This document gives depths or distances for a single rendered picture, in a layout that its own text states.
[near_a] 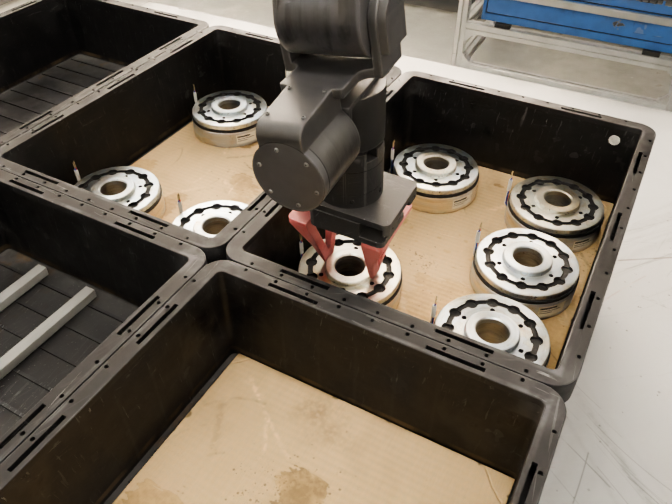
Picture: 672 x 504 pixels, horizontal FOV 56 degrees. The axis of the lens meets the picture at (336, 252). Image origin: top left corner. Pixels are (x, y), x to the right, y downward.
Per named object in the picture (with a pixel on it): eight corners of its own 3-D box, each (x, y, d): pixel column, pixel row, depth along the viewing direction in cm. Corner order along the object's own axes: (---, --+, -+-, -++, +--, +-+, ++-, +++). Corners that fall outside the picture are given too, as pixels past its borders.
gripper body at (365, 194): (387, 243, 53) (390, 173, 48) (282, 208, 56) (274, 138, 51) (417, 198, 57) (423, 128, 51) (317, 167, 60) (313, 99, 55)
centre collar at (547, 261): (514, 238, 66) (515, 233, 66) (559, 257, 64) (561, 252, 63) (493, 264, 63) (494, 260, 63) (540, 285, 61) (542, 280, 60)
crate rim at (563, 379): (405, 85, 82) (407, 68, 80) (651, 145, 71) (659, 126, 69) (219, 274, 55) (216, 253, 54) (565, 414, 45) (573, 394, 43)
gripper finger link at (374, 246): (380, 306, 59) (383, 232, 52) (312, 280, 61) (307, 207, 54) (409, 258, 63) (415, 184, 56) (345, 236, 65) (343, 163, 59)
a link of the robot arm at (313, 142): (403, -22, 43) (293, -23, 46) (325, 56, 35) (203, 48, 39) (416, 133, 50) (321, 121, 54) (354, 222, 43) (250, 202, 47)
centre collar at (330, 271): (339, 245, 65) (339, 241, 64) (383, 262, 63) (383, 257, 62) (315, 276, 61) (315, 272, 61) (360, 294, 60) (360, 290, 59)
